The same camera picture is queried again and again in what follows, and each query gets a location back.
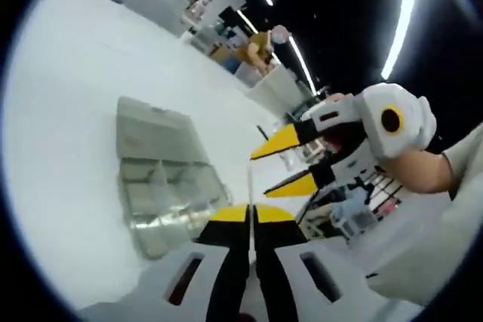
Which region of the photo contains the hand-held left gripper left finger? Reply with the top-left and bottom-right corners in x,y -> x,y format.
78,203 -> 250,322

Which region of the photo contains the person's beige shirt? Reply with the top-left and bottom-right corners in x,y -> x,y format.
365,121 -> 483,308

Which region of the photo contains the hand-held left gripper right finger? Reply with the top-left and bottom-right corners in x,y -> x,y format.
253,204 -> 378,322

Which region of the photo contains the grey transparent guide fixture box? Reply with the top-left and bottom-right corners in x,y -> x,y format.
115,95 -> 232,262

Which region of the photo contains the person's right hand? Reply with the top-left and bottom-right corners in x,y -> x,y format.
322,131 -> 345,158

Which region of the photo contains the ceiling light strip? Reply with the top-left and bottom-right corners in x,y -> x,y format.
380,0 -> 418,78

